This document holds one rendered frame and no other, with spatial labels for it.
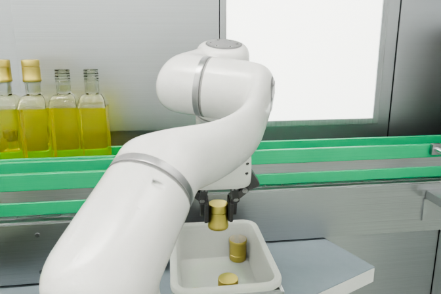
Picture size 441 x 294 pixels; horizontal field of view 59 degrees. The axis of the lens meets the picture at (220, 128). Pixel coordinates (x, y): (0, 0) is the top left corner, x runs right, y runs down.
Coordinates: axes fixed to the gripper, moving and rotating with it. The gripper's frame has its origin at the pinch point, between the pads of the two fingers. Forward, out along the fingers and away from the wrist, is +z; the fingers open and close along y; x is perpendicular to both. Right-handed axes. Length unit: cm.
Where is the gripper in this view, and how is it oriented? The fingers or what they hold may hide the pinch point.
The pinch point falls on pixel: (218, 208)
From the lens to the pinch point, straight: 67.7
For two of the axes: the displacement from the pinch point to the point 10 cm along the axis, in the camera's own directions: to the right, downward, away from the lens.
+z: -0.3, 8.8, 4.7
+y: -9.9, 0.2, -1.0
